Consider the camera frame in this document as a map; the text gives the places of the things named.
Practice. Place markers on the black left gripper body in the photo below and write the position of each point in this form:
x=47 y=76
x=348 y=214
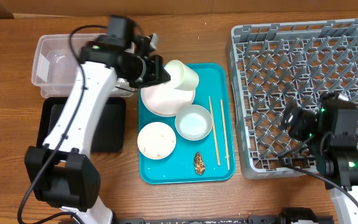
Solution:
x=138 y=68

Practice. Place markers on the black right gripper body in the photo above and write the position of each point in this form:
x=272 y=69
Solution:
x=302 y=126

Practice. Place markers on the white plastic cup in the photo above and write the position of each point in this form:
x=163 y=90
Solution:
x=182 y=77

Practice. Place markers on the grey-green ceramic bowl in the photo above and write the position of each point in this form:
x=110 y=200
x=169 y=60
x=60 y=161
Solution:
x=193 y=122

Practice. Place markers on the pink bowl with rice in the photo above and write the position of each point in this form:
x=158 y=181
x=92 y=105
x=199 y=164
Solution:
x=156 y=140

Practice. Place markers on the brown food scrap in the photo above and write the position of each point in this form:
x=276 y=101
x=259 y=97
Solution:
x=199 y=164

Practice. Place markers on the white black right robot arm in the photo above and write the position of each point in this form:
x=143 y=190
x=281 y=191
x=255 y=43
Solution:
x=331 y=137

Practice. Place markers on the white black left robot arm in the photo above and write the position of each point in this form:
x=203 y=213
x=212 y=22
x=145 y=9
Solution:
x=60 y=171

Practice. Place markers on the clear plastic waste bin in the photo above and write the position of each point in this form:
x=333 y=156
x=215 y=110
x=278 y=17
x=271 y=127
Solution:
x=54 y=67

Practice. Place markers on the large white round plate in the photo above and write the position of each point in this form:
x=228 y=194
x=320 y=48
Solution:
x=164 y=101

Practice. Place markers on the right wooden chopstick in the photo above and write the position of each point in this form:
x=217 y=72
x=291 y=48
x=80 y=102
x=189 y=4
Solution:
x=225 y=134

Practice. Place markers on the wooden chopstick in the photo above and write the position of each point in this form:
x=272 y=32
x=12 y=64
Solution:
x=214 y=132
x=225 y=134

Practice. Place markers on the grey plastic dish rack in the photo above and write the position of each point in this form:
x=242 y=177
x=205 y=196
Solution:
x=271 y=65

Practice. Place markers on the black plastic tray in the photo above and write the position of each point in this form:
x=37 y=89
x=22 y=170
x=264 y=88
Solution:
x=109 y=134

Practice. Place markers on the left wooden chopstick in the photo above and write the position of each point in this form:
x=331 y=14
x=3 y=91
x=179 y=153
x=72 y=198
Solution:
x=214 y=132

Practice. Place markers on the teal plastic serving tray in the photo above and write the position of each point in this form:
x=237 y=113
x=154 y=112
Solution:
x=179 y=167

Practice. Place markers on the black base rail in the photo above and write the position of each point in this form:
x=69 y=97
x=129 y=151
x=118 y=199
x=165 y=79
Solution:
x=289 y=215

